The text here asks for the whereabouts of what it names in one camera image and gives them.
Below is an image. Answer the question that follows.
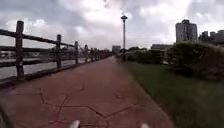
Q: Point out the red stone paved path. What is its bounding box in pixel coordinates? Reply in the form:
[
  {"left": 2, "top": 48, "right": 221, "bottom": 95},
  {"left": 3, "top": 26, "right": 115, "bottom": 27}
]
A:
[{"left": 0, "top": 55, "right": 178, "bottom": 128}]

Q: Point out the tall lamp pole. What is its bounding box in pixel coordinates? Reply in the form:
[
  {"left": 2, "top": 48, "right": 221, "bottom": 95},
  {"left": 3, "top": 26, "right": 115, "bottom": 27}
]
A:
[{"left": 120, "top": 14, "right": 129, "bottom": 62}]

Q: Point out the tall grey building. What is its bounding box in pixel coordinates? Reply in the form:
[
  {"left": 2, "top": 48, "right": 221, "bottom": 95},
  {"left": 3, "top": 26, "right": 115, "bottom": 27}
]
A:
[{"left": 175, "top": 19, "right": 198, "bottom": 44}]

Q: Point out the water surface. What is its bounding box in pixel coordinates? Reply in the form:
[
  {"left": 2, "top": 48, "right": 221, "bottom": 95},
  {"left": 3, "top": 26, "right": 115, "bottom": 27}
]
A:
[{"left": 0, "top": 58, "right": 91, "bottom": 81}]

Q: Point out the robot's own part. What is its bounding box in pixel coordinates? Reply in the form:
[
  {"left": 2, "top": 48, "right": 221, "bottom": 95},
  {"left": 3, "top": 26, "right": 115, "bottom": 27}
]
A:
[
  {"left": 68, "top": 119, "right": 81, "bottom": 128},
  {"left": 140, "top": 122, "right": 150, "bottom": 128}
]

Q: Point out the green hedge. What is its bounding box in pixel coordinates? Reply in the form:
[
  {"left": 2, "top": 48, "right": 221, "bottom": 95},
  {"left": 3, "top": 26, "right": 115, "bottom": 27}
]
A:
[{"left": 125, "top": 41, "right": 224, "bottom": 81}]

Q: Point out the dark wooden fence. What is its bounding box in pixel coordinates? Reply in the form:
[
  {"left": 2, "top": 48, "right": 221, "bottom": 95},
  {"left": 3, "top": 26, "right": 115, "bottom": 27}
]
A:
[{"left": 0, "top": 20, "right": 114, "bottom": 84}]

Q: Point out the low long building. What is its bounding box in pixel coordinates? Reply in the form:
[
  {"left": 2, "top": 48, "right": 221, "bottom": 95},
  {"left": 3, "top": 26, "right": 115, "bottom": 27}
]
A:
[{"left": 150, "top": 43, "right": 174, "bottom": 51}]

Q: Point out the grass strip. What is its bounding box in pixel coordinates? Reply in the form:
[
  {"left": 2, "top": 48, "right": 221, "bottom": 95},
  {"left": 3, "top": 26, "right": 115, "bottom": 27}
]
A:
[{"left": 117, "top": 58, "right": 224, "bottom": 128}]

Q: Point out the group of distant buildings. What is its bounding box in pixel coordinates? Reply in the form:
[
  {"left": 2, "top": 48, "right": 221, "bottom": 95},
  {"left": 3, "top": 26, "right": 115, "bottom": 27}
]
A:
[{"left": 198, "top": 29, "right": 224, "bottom": 44}]

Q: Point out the far river bank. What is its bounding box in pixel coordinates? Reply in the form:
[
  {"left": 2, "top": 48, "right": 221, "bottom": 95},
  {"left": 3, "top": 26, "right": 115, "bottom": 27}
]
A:
[{"left": 0, "top": 45, "right": 78, "bottom": 61}]

